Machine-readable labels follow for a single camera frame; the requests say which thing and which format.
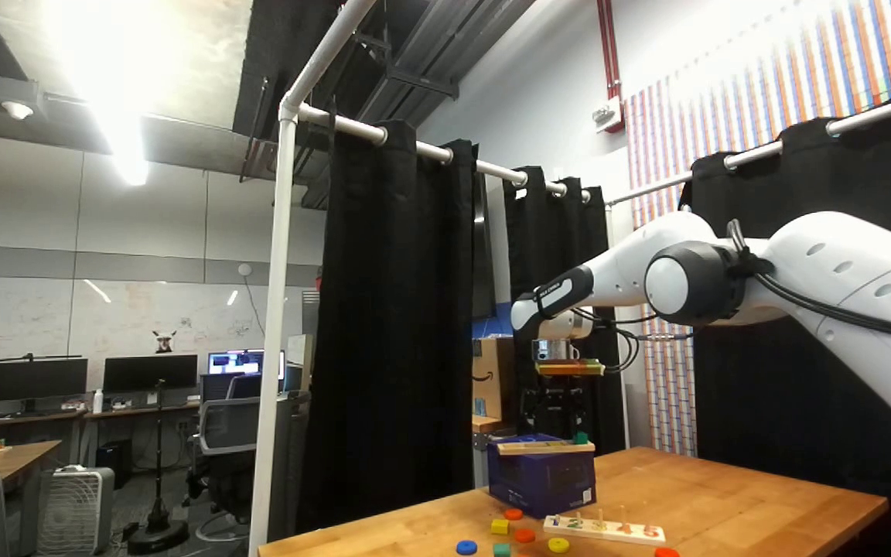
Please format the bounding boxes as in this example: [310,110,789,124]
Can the white peg board toy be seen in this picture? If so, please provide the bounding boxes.
[566,513,669,548]

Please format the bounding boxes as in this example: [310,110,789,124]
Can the black floor stand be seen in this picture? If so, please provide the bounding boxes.
[121,377,192,557]

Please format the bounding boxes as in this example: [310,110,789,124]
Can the bright ceiling light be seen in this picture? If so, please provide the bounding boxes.
[40,0,156,191]

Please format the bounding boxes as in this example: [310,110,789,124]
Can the wide black curtain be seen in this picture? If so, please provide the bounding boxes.
[294,120,483,535]

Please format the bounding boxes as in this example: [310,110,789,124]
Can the lit computer monitor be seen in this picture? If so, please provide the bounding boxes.
[204,348,289,381]

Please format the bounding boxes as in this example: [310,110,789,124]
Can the white wall alarm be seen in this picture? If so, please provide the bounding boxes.
[586,97,624,132]

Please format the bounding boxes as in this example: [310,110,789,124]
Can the white pipe frame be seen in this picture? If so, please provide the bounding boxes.
[244,0,377,557]

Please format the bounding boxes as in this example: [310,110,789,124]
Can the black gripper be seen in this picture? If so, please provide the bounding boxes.
[527,377,593,427]

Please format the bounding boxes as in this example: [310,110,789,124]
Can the metal curtain rod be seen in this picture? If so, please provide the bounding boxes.
[294,98,572,201]
[603,85,891,210]

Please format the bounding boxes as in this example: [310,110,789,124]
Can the light wooden plank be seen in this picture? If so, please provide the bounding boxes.
[490,433,601,459]

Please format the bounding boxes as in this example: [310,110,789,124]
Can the wooden mounting plate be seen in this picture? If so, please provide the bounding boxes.
[532,357,610,381]

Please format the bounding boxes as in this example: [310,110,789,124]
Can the dark blue box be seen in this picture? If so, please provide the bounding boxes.
[483,432,601,520]

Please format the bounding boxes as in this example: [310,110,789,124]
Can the narrow black curtain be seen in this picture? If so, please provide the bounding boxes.
[504,165,624,459]

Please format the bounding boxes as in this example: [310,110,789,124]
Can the black computer monitor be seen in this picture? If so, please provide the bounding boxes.
[97,353,202,395]
[0,357,90,407]

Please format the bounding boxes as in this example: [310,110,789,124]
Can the black office chair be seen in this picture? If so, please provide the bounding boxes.
[192,394,265,511]

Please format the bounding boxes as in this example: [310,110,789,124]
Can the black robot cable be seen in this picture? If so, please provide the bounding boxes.
[724,217,891,350]

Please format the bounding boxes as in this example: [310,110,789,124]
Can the red ceiling pipe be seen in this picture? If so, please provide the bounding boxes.
[593,0,624,107]

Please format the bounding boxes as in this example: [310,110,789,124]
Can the brown cardboard box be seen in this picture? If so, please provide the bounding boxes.
[468,339,508,439]

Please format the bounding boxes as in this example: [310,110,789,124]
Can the wooden office desk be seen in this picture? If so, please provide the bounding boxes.
[0,436,65,492]

